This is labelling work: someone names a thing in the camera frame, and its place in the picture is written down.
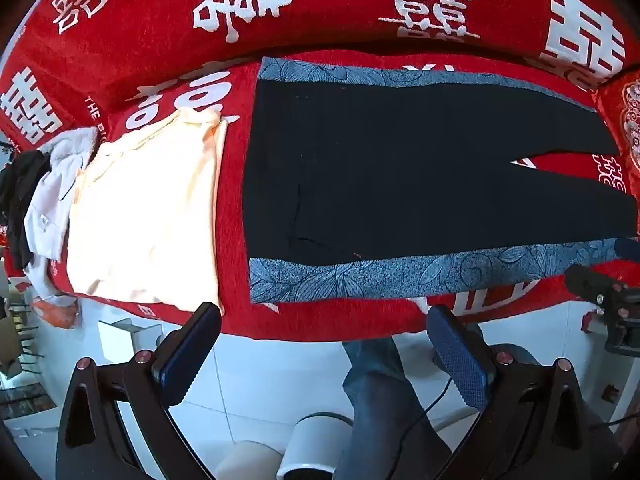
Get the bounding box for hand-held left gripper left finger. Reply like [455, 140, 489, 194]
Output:
[56, 302, 223, 480]

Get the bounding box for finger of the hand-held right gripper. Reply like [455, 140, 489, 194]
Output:
[565, 264, 627, 307]
[614, 237, 640, 264]

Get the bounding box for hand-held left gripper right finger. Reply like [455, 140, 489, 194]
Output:
[426, 304, 594, 480]

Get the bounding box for black pants with grey floral sides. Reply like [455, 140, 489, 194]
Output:
[244, 56, 640, 306]

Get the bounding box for white box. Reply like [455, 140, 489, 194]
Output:
[96, 316, 173, 362]

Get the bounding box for person's leg in jeans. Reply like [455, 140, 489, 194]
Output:
[341, 336, 468, 480]

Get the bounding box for orange cloth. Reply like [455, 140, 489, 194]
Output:
[32, 297, 83, 330]

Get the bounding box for cream shirt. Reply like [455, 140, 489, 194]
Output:
[65, 106, 232, 317]

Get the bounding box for white cylindrical bin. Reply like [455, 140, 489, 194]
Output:
[276, 411, 357, 480]

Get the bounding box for white shirt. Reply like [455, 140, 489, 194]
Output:
[22, 152, 97, 307]

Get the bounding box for black cloth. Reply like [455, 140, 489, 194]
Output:
[0, 151, 52, 272]

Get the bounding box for white fleece cloth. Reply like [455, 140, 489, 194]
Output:
[46, 126, 102, 167]

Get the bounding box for red printed blanket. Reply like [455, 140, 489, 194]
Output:
[0, 0, 640, 343]

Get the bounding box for black cable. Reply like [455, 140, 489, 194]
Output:
[387, 375, 453, 480]

